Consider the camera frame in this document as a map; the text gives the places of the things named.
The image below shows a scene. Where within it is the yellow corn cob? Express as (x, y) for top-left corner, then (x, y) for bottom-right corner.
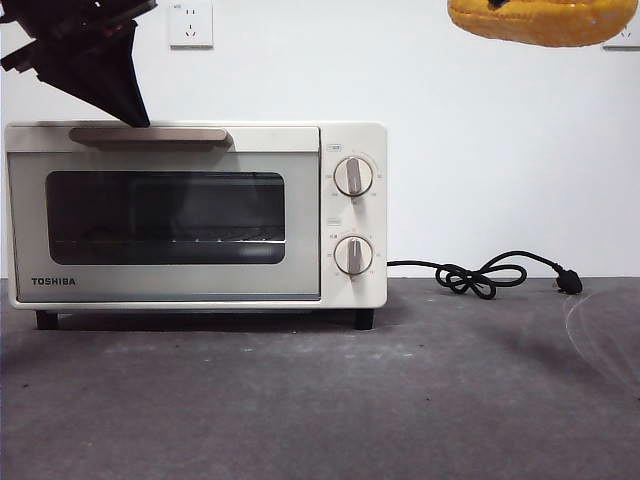
(447, 0), (634, 49)

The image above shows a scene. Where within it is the glass oven door with handle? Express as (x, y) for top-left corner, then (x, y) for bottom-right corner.
(3, 125), (322, 304)

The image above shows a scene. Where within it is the cream toaster oven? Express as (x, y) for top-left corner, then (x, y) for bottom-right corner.
(3, 120), (389, 331)

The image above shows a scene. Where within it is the cream oven knob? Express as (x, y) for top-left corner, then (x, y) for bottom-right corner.
(333, 155), (375, 198)
(333, 235), (375, 277)

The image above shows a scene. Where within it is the white wall socket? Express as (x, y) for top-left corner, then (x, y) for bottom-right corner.
(169, 2), (215, 50)
(602, 14), (640, 50)

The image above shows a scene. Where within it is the metal wire oven rack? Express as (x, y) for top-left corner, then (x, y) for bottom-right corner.
(49, 234), (286, 247)

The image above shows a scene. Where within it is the black power cable with plug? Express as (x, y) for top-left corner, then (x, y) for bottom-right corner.
(387, 250), (584, 300)

